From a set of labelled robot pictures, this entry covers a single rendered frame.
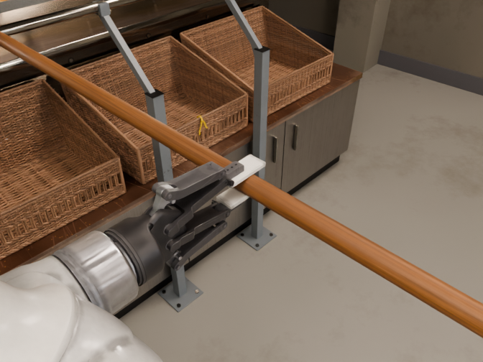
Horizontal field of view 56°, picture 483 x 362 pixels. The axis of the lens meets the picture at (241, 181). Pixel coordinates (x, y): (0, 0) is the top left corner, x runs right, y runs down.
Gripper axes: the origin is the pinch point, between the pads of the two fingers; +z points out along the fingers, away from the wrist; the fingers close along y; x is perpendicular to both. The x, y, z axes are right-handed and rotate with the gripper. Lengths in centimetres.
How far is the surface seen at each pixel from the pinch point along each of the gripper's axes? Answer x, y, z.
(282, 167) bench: -71, 90, 106
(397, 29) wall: -118, 87, 308
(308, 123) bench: -71, 73, 123
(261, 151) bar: -66, 67, 83
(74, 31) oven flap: -126, 21, 43
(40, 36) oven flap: -126, 20, 31
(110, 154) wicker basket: -82, 47, 24
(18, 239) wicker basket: -79, 58, -12
